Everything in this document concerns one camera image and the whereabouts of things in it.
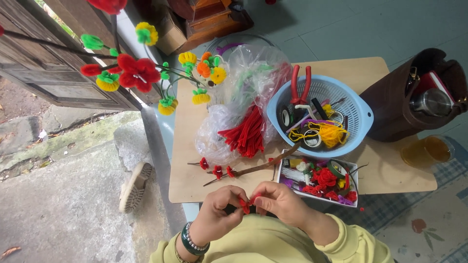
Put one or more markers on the person's left hand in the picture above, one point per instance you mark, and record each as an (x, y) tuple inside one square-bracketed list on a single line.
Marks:
[(215, 212)]

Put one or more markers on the person's right hand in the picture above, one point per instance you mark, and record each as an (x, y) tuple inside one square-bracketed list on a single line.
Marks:
[(285, 204)]

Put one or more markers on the small red pipe cleaner flower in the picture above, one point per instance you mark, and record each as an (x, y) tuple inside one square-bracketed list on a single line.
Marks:
[(245, 205)]

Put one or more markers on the white cardboard box tray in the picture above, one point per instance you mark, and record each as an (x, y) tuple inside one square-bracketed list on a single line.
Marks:
[(289, 177)]

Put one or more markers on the white pipe cleaner flower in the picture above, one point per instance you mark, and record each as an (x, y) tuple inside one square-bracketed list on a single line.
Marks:
[(302, 167)]

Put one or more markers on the green jade bangle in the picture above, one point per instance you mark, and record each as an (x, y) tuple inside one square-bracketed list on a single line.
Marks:
[(190, 245)]

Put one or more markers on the pale yellow sweatshirt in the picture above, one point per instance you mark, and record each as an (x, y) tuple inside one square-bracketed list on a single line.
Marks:
[(270, 244)]

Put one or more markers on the brown wrapped branch stem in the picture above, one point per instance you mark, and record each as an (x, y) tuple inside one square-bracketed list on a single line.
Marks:
[(263, 165)]

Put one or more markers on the red pipe cleaner rose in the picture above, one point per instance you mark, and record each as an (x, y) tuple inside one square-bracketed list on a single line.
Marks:
[(326, 177)]

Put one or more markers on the green tape roll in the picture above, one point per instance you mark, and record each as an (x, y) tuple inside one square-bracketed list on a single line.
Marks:
[(331, 168)]

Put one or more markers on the purple pipe cleaner flower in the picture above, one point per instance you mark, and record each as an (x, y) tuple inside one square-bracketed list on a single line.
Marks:
[(344, 200)]

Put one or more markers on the black tape roll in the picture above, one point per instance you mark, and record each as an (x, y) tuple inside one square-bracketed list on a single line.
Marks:
[(305, 140), (282, 117)]

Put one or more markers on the bundle of red pipe cleaners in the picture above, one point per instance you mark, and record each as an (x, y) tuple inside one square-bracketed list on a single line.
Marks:
[(246, 137)]

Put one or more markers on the yellow pipe cleaner tangle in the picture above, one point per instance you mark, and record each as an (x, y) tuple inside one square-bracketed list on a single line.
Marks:
[(331, 134)]

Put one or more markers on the beige shoe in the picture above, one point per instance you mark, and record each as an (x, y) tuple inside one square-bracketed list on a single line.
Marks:
[(133, 190)]

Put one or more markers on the purple pipe cleaner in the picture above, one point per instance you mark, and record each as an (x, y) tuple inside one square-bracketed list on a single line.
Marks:
[(314, 121)]

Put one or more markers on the plaid floor mat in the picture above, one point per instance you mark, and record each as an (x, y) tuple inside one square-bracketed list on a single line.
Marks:
[(395, 208)]

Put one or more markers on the blue plastic colander basket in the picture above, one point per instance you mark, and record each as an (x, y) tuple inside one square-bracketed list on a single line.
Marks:
[(351, 106)]

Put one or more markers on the clear plastic bag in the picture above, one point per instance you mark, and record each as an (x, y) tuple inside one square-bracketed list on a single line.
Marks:
[(256, 73)]

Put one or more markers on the brown bag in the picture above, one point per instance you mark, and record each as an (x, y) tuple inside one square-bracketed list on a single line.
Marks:
[(387, 106)]

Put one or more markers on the orange pipe cleaner flower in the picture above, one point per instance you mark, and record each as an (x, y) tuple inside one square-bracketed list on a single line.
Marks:
[(203, 69)]

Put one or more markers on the glass of tea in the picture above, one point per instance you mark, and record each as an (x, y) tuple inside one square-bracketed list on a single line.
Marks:
[(426, 151)]

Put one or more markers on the group of yellow pipe cleaner flowers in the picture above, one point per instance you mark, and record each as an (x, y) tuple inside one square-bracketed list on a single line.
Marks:
[(187, 58)]

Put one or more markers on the large red pipe cleaner flower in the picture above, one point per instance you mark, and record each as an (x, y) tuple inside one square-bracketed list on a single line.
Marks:
[(139, 73)]

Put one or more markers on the steel flask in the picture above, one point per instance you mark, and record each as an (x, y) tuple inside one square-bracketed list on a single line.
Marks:
[(431, 102)]

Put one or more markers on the cardboard box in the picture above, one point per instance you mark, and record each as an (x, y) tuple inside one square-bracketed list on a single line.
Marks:
[(170, 34)]

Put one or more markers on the red notebook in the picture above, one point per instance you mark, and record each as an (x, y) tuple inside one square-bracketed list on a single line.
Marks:
[(426, 82)]

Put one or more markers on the red pipe cleaner bud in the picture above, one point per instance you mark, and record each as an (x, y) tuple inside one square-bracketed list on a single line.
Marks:
[(90, 70)]

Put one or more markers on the wooden furniture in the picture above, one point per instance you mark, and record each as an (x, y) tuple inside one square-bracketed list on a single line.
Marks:
[(212, 22)]

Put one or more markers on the green pipe cleaner bud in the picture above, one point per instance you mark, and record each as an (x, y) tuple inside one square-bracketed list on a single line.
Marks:
[(91, 42)]

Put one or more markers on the wooden door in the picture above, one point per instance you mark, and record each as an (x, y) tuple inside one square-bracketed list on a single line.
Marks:
[(44, 69)]

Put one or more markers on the fluffy red pipe cleaner flower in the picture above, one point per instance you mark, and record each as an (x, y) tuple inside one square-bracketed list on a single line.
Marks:
[(108, 5)]

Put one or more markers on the dark flower branch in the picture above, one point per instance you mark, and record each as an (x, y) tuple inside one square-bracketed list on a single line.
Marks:
[(47, 44)]

